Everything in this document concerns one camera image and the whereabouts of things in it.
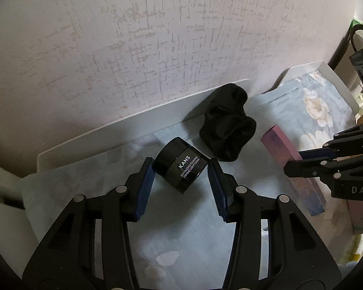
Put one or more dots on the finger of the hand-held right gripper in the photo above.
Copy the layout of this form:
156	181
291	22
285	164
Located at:
308	169
348	142

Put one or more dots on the light blue floral cloth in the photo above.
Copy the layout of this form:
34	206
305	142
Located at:
181	238

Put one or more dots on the black cream jar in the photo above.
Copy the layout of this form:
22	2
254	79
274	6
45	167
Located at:
181	166

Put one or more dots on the long pink purple box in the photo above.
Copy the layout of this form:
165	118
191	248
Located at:
278	145

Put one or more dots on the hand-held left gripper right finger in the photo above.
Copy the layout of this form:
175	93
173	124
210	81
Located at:
216	187

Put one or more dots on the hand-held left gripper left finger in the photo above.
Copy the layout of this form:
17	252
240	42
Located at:
143	187

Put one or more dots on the dark curved pole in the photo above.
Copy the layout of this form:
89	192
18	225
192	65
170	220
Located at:
340	50

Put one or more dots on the black scrunchie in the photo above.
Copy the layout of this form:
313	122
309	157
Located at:
227	127

